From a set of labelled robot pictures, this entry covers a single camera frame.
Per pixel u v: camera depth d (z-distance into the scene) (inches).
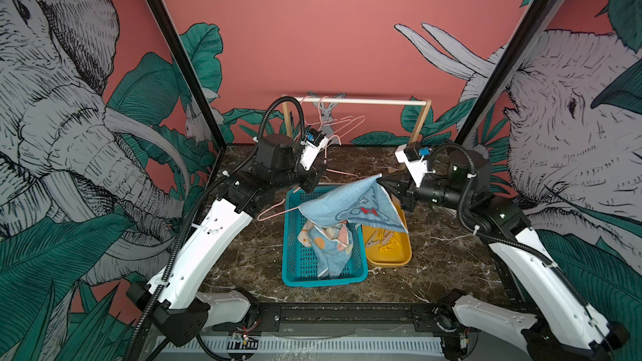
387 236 35.4
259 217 24.9
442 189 19.6
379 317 30.1
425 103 27.6
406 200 20.2
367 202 28.4
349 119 34.4
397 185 21.2
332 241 32.8
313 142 21.4
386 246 34.6
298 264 33.5
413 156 19.1
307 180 22.7
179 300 14.6
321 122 30.0
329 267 32.0
